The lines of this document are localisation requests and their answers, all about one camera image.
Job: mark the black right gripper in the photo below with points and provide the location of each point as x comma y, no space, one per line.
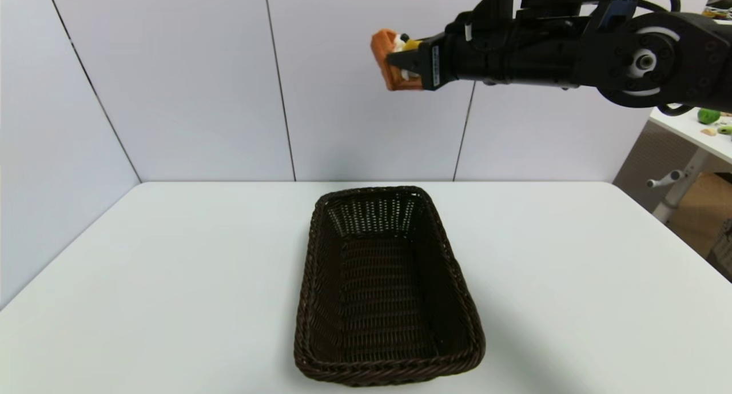
469,54

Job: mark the triangle bread with fruit topping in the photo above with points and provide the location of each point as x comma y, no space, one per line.
386,59

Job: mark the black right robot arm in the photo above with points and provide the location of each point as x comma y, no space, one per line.
629,56

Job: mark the dark brown wicker basket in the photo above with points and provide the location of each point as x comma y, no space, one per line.
383,291

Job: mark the white background table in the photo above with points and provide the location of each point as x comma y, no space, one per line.
695,135

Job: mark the green round fruit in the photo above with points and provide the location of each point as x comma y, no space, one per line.
709,116

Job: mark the small beige food piece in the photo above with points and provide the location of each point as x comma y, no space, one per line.
708,132

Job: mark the colourful clutter on shelf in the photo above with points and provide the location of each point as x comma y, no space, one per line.
719,5

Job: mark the small light green item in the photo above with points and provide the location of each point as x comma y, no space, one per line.
724,130

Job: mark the dark grey object on floor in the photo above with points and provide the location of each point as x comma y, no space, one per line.
724,251

